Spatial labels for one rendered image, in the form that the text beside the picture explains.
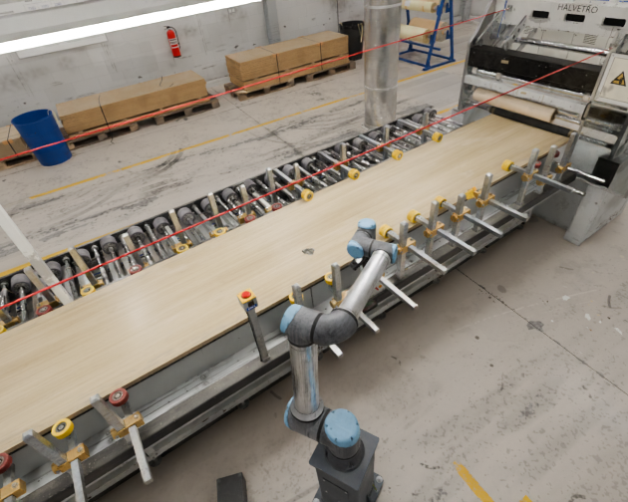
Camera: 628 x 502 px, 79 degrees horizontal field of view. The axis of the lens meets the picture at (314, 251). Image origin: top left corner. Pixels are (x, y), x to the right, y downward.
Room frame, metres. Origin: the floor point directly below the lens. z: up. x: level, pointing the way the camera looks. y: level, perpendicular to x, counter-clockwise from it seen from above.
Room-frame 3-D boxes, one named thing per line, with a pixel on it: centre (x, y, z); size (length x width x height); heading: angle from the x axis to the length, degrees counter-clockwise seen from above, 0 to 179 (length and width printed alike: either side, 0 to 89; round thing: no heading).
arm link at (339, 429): (0.74, -0.02, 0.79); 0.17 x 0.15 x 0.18; 59
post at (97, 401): (0.86, 0.98, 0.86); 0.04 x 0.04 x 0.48; 30
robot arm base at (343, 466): (0.74, -0.03, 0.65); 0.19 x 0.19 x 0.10
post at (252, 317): (1.23, 0.34, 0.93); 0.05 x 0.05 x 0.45; 30
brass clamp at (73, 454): (0.75, 1.18, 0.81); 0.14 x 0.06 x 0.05; 120
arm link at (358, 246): (1.38, -0.23, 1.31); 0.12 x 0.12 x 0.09; 59
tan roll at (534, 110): (3.24, -2.10, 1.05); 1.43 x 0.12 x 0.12; 30
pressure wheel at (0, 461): (0.74, 1.44, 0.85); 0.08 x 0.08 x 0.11
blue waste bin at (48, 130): (5.83, 3.87, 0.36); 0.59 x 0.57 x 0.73; 26
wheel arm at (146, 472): (0.81, 0.91, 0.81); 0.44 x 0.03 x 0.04; 30
